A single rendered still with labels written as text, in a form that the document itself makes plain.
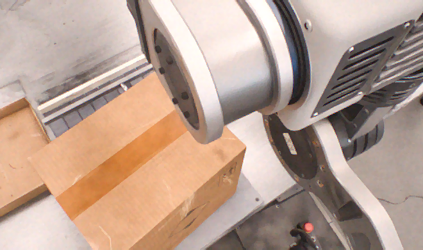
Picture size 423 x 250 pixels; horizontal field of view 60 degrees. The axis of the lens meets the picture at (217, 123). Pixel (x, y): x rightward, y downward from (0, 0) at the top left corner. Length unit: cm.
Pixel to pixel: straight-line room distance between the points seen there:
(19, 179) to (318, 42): 87
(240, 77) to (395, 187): 179
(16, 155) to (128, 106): 44
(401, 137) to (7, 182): 182
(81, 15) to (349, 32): 110
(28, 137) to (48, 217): 23
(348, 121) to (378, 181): 140
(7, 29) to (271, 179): 93
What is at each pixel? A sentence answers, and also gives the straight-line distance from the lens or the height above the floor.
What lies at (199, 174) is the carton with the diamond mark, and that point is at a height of 112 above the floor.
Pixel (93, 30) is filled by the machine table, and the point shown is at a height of 83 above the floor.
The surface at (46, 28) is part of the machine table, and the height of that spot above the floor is 83.
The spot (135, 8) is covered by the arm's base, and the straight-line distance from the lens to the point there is 34.
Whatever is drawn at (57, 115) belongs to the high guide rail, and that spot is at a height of 96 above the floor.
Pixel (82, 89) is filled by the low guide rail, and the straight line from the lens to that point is 100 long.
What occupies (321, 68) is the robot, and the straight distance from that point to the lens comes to 29.
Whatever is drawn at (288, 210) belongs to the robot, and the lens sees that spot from 155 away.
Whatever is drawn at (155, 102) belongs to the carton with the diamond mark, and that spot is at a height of 112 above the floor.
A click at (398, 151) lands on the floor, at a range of 212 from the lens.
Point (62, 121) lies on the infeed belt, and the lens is 101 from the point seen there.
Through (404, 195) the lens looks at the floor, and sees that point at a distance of 203.
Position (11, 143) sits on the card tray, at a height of 83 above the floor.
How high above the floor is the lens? 171
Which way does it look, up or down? 62 degrees down
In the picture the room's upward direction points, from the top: 4 degrees clockwise
